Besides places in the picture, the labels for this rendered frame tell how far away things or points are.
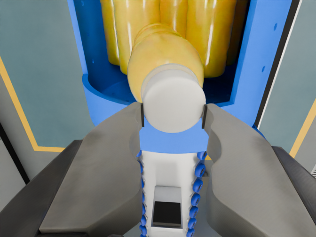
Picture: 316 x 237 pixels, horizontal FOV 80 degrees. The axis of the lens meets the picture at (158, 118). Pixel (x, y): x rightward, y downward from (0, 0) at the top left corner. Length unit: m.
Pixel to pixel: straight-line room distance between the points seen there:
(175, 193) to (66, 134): 1.47
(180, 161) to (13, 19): 1.52
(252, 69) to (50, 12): 1.51
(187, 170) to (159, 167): 0.10
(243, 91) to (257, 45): 0.05
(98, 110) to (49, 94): 1.61
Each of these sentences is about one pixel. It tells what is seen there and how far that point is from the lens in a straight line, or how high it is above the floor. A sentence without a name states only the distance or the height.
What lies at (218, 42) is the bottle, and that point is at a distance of 0.29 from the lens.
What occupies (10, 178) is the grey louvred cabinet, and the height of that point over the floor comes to 0.21.
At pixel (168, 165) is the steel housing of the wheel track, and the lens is 0.68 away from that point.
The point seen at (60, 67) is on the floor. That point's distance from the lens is 1.70.
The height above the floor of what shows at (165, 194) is 0.96.
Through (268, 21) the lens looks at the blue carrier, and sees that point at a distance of 0.22.
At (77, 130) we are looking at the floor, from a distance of 1.94.
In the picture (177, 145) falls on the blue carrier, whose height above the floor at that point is 1.23.
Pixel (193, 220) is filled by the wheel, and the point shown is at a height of 0.97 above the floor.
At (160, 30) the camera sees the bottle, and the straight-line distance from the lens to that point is 0.19.
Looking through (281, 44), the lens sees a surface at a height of 0.15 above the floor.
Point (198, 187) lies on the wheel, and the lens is 0.69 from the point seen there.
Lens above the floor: 1.41
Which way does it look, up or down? 58 degrees down
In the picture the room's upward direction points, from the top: 172 degrees counter-clockwise
